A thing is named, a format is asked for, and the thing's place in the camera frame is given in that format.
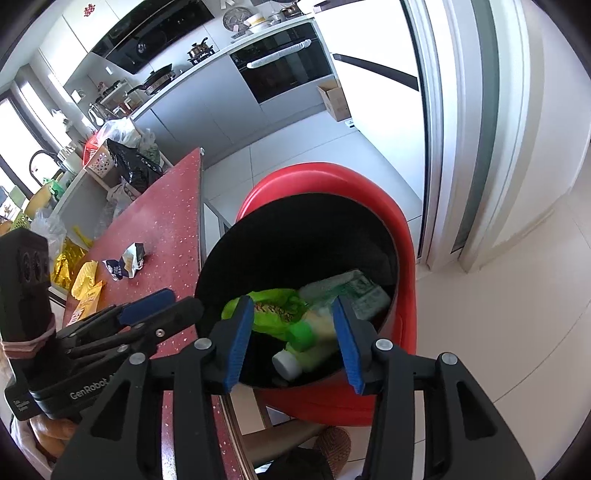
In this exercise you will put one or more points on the gold foil bag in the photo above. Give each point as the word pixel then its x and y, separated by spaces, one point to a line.
pixel 67 267

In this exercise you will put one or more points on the red paper decoration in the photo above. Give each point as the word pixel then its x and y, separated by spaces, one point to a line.
pixel 88 7

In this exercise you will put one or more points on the green basket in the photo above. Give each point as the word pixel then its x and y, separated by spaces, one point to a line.
pixel 55 189

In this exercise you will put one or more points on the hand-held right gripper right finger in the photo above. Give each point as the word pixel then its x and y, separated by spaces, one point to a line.
pixel 348 346

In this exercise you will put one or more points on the black faucet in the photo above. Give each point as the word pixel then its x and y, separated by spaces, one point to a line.
pixel 39 157

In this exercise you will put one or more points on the white refrigerator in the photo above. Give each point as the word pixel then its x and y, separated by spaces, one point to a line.
pixel 378 37

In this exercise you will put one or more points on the brown wicker stool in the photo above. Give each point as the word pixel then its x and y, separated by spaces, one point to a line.
pixel 334 445

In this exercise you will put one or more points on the yellow sponge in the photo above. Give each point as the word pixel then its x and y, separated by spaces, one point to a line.
pixel 87 302

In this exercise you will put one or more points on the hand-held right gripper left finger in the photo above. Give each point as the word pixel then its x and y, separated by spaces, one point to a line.
pixel 238 346

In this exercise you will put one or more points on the grey lower cabinets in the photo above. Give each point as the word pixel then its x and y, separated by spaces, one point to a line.
pixel 203 110

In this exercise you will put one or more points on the red basin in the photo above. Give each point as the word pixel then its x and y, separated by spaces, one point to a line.
pixel 383 203

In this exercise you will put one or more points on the black range hood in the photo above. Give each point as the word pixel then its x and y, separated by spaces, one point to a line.
pixel 152 32

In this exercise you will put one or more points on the black built-in oven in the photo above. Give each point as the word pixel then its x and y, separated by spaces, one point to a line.
pixel 286 64

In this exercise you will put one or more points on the clear plastic bag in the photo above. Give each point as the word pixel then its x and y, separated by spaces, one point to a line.
pixel 48 228

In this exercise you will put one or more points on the round metal steamer rack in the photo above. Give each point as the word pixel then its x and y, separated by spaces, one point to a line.
pixel 235 18

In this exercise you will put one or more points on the black plastic bag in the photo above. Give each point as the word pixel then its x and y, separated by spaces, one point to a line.
pixel 134 166

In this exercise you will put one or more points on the small green white bottle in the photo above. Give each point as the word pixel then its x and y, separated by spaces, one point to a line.
pixel 286 364

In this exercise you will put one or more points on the yellow basin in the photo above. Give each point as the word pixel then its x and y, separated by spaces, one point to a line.
pixel 39 201

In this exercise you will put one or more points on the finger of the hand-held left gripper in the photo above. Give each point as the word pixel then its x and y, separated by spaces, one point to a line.
pixel 178 316
pixel 147 303

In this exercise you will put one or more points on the black wok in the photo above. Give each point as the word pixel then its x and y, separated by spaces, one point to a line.
pixel 157 78

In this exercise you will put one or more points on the steel pot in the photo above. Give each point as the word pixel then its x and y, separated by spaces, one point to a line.
pixel 198 50

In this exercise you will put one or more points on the dark crumpled snack wrapper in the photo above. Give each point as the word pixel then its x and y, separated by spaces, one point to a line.
pixel 117 267

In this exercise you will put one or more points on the cardboard box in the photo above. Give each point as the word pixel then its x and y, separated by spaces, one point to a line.
pixel 334 101

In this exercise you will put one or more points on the white upper cabinets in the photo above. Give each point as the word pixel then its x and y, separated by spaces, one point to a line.
pixel 69 32

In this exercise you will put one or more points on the red basket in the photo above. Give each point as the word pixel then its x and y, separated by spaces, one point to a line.
pixel 92 147

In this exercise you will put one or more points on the beige perforated basket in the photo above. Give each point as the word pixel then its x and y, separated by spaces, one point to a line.
pixel 101 161

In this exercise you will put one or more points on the green white wrapper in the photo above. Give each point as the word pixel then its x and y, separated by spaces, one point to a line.
pixel 272 309

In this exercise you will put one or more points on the white sliding door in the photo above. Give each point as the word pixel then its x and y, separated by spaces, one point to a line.
pixel 461 138

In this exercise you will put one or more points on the white plastic bag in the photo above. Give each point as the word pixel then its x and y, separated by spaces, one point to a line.
pixel 120 131

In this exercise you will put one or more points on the green and white carton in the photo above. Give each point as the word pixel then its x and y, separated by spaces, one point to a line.
pixel 364 295

